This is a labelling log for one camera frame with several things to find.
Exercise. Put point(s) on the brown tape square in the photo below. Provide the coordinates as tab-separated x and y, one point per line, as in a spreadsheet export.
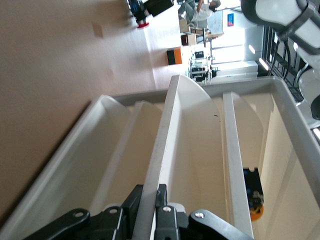
97	29

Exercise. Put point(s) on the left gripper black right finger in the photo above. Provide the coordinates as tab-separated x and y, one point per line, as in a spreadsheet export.
167	222

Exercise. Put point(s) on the blue red wall poster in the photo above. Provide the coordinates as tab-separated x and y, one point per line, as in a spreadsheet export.
231	21

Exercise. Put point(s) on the brown cardboard box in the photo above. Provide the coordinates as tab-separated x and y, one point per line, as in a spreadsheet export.
191	40

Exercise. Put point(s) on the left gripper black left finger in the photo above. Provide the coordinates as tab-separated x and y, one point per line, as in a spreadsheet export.
120	220

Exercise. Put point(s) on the person in white shirt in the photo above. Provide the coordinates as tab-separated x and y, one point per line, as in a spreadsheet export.
203	13

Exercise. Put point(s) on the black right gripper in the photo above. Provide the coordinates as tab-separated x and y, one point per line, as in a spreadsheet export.
160	6

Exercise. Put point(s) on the red push button switch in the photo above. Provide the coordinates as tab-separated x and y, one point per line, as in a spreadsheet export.
143	25

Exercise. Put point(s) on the orange black object in bin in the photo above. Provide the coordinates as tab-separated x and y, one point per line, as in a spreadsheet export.
256	215

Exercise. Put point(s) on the white divided bin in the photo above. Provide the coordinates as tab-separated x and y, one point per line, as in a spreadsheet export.
310	180

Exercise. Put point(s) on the orange black button enclosure box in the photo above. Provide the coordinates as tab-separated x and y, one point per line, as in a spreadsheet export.
177	56

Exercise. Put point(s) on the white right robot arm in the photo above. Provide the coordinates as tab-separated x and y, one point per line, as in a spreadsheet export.
275	10

